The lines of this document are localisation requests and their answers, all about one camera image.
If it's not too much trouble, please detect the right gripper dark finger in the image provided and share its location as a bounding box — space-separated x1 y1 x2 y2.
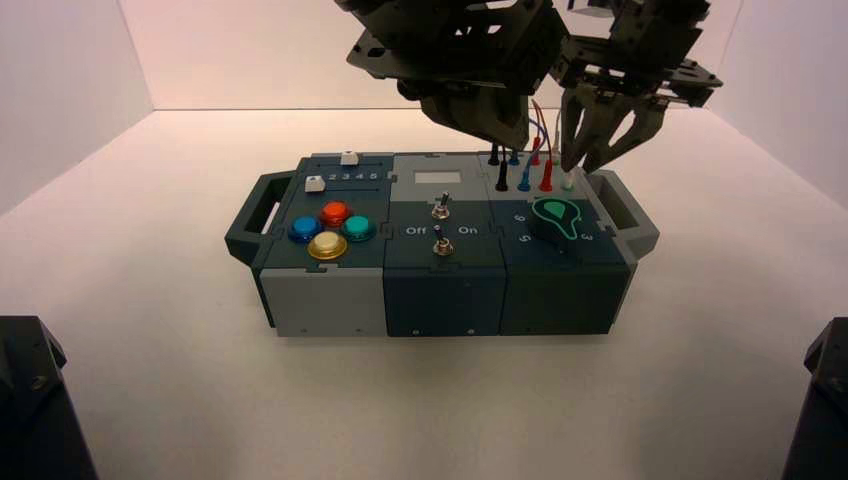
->
596 105 667 170
561 89 627 172

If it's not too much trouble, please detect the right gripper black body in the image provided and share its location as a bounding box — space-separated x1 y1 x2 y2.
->
553 0 725 111

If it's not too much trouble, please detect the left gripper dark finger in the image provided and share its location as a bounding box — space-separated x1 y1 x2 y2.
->
493 86 531 152
420 89 498 144

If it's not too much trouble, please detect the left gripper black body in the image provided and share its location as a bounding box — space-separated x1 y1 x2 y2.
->
334 0 571 101

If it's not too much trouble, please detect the small grey display screen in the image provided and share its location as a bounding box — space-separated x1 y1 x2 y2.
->
413 170 463 187

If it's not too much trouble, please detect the dark rotary knob green pointer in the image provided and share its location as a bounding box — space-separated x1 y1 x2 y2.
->
529 196 586 254

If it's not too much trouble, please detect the green round push button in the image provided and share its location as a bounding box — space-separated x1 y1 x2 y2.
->
340 215 378 242

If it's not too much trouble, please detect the red round push button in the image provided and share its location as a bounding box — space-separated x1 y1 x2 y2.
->
319 200 352 229

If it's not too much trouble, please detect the teal and grey control box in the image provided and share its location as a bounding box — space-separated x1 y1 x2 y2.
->
223 150 662 339

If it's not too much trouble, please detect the yellow round push button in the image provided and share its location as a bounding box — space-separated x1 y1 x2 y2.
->
307 230 348 262

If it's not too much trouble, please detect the blue round push button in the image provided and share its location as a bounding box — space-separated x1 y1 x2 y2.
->
288 215 324 244

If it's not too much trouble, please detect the white banana plug wire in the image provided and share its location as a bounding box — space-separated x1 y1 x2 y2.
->
553 109 576 197

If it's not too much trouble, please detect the red banana plug wire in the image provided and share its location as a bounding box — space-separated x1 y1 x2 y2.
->
529 99 555 194

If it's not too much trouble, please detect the black banana plug wire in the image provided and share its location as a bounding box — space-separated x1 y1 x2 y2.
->
488 142 511 194

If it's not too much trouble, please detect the blue banana plug wire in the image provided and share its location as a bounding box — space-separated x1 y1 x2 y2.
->
508 122 552 194

